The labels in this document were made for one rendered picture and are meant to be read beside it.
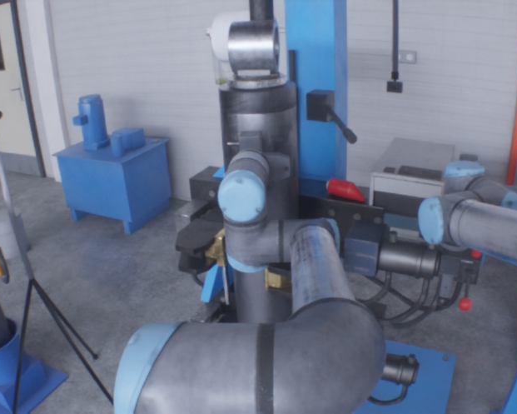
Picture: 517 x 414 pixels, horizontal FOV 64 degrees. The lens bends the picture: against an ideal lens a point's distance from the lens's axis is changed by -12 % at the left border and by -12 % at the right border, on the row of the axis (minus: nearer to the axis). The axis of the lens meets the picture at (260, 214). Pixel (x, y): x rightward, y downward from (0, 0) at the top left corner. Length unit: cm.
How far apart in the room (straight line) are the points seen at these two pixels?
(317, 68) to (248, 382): 134
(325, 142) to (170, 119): 255
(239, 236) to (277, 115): 40
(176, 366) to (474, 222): 57
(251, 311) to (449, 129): 213
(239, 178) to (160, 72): 320
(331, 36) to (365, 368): 130
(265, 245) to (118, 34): 352
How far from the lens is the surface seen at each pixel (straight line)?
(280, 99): 121
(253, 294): 145
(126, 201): 365
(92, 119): 393
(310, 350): 40
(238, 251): 95
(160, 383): 41
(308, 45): 162
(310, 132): 168
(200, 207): 167
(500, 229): 76
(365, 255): 139
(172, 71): 396
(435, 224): 87
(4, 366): 238
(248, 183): 88
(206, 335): 42
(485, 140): 323
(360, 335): 44
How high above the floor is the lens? 169
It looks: 26 degrees down
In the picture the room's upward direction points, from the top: 3 degrees counter-clockwise
